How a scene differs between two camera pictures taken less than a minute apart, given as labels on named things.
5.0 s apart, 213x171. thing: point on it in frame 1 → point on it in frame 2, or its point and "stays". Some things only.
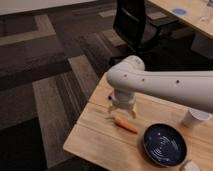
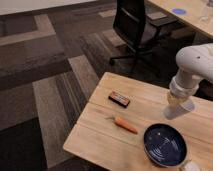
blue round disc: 179,11 stays
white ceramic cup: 193,117 → 176,109
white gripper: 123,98 → 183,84
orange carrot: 124,124 stays
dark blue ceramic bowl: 165,145 stays
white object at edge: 191,166 stays
